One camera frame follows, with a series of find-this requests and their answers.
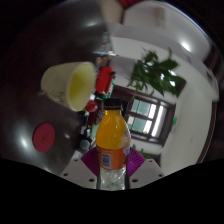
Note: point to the small red ball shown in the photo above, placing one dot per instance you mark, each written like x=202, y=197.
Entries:
x=91, y=106

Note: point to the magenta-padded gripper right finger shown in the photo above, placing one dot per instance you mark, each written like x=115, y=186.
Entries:
x=146, y=171

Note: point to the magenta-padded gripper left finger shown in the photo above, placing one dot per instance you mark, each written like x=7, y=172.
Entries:
x=80, y=171

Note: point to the clear orange drink bottle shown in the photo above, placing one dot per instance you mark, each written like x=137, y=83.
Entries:
x=113, y=140

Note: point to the dark wooden glazed door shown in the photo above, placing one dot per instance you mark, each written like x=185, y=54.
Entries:
x=146, y=115

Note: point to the grey microphone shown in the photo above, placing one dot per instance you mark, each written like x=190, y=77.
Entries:
x=85, y=144

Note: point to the flat round red coaster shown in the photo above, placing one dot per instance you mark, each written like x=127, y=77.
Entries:
x=43, y=137

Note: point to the pale yellow cup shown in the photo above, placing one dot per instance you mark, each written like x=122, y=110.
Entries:
x=58, y=85

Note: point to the green exit sign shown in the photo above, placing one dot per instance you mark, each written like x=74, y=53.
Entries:
x=174, y=120

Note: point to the red carpeted staircase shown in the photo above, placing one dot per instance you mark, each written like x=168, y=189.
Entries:
x=128, y=2

